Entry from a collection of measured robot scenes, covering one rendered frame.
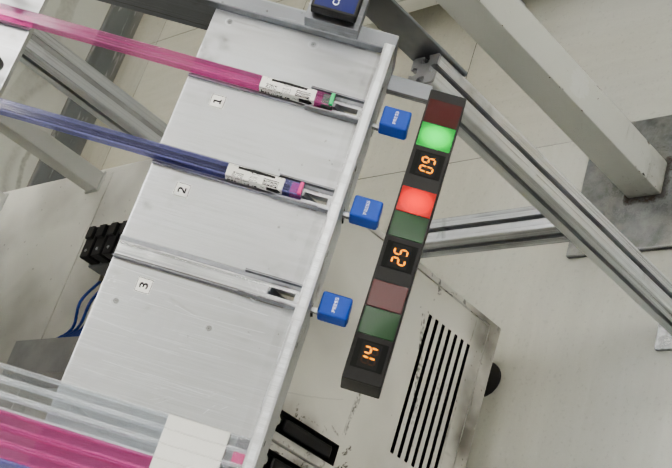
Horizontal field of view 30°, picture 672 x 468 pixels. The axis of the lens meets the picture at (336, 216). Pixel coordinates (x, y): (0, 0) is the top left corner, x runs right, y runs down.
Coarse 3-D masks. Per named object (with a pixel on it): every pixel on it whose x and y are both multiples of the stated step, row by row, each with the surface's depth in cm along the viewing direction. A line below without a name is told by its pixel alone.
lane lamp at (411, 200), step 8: (408, 192) 129; (416, 192) 129; (424, 192) 129; (400, 200) 129; (408, 200) 129; (416, 200) 129; (424, 200) 129; (432, 200) 129; (400, 208) 128; (408, 208) 128; (416, 208) 128; (424, 208) 128; (432, 208) 128; (424, 216) 128
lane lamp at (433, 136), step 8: (424, 128) 132; (432, 128) 132; (440, 128) 133; (448, 128) 133; (424, 136) 132; (432, 136) 132; (440, 136) 132; (448, 136) 132; (424, 144) 132; (432, 144) 132; (440, 144) 132; (448, 144) 132; (448, 152) 131
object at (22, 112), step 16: (0, 112) 130; (16, 112) 129; (32, 112) 129; (48, 112) 129; (64, 128) 128; (80, 128) 128; (96, 128) 128; (112, 144) 128; (128, 144) 128; (144, 144) 128; (160, 144) 128; (176, 160) 127; (192, 160) 127; (208, 160) 127; (224, 176) 127; (288, 192) 126
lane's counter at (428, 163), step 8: (416, 152) 131; (424, 152) 131; (416, 160) 131; (424, 160) 131; (432, 160) 131; (440, 160) 131; (416, 168) 130; (424, 168) 130; (432, 168) 130; (440, 168) 130; (424, 176) 130; (432, 176) 130
